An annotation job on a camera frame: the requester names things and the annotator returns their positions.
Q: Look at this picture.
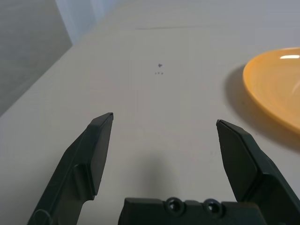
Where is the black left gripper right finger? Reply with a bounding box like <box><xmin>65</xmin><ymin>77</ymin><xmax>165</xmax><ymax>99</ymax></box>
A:
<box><xmin>216</xmin><ymin>119</ymin><xmax>300</xmax><ymax>225</ymax></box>

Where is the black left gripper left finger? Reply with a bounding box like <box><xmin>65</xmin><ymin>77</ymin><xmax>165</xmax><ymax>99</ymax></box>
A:
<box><xmin>27</xmin><ymin>112</ymin><xmax>114</xmax><ymax>225</ymax></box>

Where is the yellow plastic plate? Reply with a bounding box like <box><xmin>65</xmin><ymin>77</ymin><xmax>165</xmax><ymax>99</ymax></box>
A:
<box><xmin>242</xmin><ymin>47</ymin><xmax>300</xmax><ymax>132</ymax></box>

